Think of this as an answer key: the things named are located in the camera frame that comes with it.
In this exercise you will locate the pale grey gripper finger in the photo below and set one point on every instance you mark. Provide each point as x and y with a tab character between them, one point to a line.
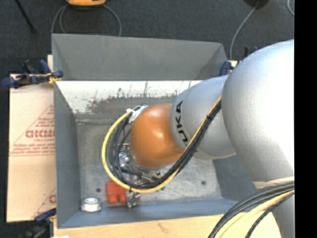
130	200
137	197

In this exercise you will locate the orange-red toy block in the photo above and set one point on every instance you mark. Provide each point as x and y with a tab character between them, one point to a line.
114	191

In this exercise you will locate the white round cap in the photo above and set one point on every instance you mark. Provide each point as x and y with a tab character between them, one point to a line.
90	204

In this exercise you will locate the grey metal bin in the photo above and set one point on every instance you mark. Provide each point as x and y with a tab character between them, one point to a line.
74	145

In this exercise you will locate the brown cardboard board, red print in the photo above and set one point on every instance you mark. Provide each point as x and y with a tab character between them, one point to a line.
29	133

